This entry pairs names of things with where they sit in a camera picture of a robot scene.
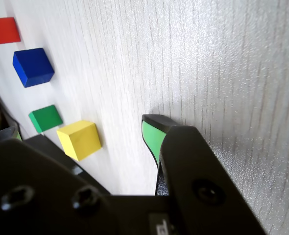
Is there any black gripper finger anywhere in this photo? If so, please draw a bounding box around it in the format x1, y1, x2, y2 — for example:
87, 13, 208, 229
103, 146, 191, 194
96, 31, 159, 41
141, 114, 268, 235
0, 126, 111, 235

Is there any green wooden cube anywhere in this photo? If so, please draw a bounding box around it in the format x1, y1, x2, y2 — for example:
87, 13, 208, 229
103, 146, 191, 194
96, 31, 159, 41
28, 104, 64, 134

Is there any yellow wooden cube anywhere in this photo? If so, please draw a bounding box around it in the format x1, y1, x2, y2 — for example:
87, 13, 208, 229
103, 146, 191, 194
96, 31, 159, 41
56, 120, 103, 162

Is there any blue wooden cube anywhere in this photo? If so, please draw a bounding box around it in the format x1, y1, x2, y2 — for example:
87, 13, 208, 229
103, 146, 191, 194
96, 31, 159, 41
12, 47, 55, 88

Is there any red wooden cube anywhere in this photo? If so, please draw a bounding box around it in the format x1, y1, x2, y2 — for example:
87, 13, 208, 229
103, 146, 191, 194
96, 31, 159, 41
0, 17, 22, 45

